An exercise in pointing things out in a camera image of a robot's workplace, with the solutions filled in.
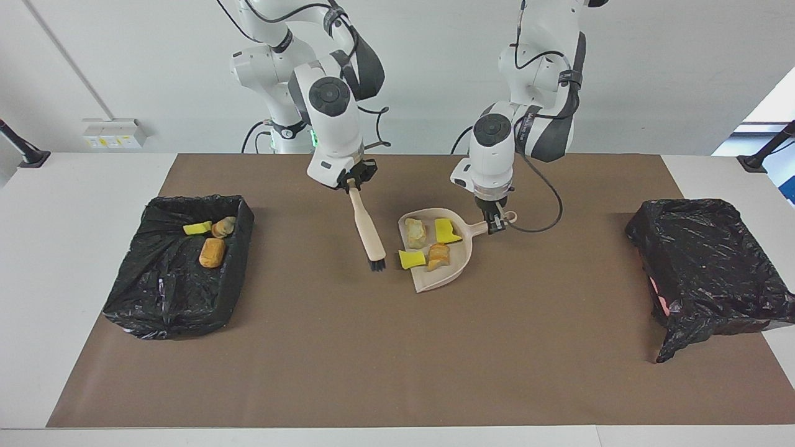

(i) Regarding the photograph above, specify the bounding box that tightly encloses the notched yellow sponge piece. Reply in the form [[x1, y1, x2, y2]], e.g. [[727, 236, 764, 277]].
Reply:
[[434, 218, 463, 244]]

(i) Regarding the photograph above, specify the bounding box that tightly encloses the beige hand brush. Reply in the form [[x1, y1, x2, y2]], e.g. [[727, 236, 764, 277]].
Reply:
[[348, 186, 387, 273]]

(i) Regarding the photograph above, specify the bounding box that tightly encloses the pale pink plastic dustpan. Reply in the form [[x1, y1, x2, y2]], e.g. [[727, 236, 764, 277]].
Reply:
[[398, 207, 517, 294]]

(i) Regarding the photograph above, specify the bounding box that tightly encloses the orange striped croissant piece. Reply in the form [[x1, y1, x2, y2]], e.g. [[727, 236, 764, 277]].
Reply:
[[426, 243, 452, 273]]

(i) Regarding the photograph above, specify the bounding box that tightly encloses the pale bread chunk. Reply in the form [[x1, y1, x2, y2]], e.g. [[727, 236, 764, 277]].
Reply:
[[405, 217, 428, 249]]

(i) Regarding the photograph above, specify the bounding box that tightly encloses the brown bread roll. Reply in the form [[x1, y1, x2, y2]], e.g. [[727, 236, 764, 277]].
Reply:
[[199, 238, 227, 269]]

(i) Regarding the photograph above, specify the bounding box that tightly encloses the pink bin with black bag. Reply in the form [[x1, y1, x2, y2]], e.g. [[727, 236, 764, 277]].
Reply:
[[625, 198, 795, 364]]

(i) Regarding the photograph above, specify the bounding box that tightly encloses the brown table mat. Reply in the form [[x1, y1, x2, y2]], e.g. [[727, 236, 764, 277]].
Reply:
[[47, 153, 795, 428]]

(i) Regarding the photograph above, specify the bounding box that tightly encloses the bright glass window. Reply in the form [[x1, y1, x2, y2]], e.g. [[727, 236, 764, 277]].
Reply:
[[711, 65, 795, 205]]

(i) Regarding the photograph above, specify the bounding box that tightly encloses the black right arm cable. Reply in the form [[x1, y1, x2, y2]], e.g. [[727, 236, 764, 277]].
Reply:
[[214, 0, 392, 150]]

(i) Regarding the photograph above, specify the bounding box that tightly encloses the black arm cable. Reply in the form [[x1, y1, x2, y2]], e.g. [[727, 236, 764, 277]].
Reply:
[[508, 0, 565, 233], [214, 0, 392, 150]]

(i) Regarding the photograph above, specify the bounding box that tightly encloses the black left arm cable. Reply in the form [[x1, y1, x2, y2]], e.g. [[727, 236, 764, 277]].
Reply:
[[508, 0, 565, 233]]

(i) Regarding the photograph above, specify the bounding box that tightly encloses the black base cable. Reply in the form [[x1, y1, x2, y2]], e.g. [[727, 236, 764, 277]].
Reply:
[[241, 120, 274, 154], [452, 121, 491, 155]]

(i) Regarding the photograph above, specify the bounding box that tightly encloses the white wall socket box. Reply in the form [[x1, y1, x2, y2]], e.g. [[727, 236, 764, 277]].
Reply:
[[82, 118, 148, 150]]

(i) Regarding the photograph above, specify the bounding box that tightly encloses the white wall conduit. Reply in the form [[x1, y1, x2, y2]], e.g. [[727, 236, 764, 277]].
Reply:
[[24, 0, 103, 122]]

